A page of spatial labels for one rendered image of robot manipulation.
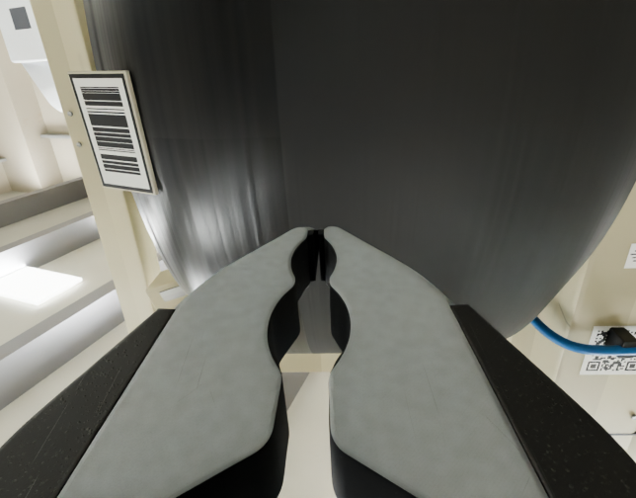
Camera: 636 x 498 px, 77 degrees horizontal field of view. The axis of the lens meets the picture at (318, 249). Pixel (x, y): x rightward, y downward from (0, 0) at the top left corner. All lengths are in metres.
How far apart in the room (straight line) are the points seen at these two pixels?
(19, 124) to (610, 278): 10.61
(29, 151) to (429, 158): 10.68
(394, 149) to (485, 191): 0.05
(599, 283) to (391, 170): 0.39
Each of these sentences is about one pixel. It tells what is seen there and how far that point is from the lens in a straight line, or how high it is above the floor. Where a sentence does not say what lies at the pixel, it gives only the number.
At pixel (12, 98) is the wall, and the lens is 10.73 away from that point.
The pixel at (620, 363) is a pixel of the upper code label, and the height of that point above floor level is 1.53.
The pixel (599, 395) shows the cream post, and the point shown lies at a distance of 0.66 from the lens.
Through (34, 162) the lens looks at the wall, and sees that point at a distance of 10.86.
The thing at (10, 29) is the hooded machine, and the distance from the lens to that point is 4.56.
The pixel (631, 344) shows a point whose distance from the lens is 0.58.
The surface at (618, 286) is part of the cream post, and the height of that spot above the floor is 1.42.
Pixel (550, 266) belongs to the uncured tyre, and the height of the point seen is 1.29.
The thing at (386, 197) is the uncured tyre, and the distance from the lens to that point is 0.20.
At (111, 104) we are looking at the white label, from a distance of 0.23.
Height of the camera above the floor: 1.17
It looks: 25 degrees up
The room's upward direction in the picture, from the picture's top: 177 degrees clockwise
